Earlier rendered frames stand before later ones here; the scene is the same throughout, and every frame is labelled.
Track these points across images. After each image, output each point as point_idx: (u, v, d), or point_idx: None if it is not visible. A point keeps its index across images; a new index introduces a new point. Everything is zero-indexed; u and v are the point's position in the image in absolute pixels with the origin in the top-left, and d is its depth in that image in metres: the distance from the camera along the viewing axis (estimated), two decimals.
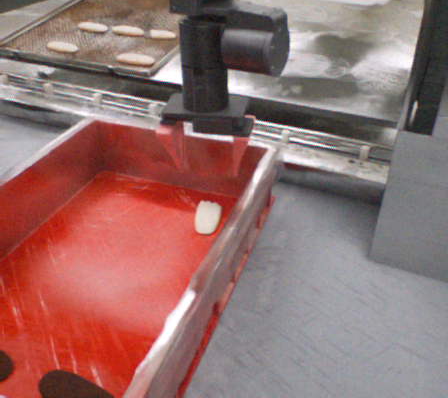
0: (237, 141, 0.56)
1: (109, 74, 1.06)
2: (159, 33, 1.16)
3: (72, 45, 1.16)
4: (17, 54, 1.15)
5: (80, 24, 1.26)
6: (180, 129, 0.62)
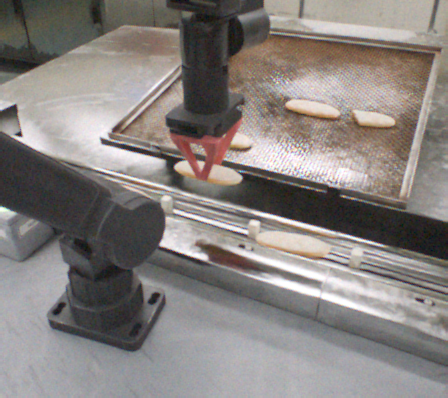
0: (174, 132, 0.59)
1: (326, 196, 0.67)
2: (370, 118, 0.78)
3: (242, 135, 0.77)
4: (159, 149, 0.76)
5: (180, 164, 0.64)
6: (226, 132, 0.61)
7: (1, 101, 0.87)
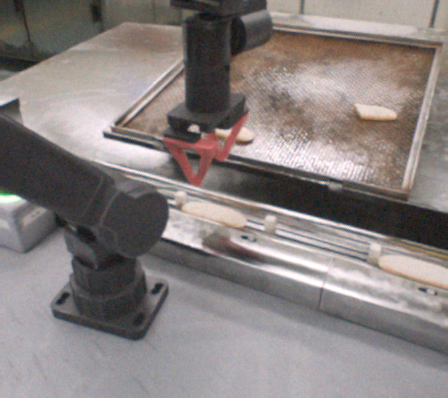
0: (168, 136, 0.57)
1: (328, 188, 0.67)
2: (372, 111, 0.78)
3: (244, 128, 0.77)
4: (161, 142, 0.77)
5: (386, 261, 0.57)
6: (232, 127, 0.63)
7: (3, 95, 0.87)
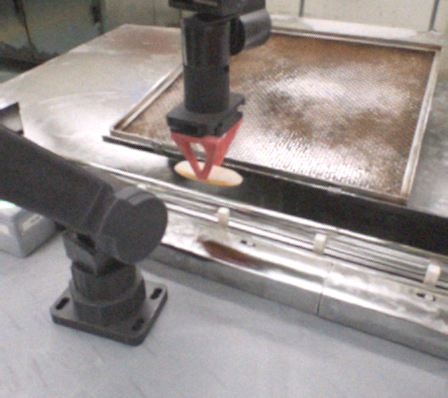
0: (175, 131, 0.59)
1: (327, 193, 0.67)
2: None
3: (230, 171, 0.63)
4: (161, 146, 0.77)
5: None
6: (227, 132, 0.61)
7: (3, 99, 0.88)
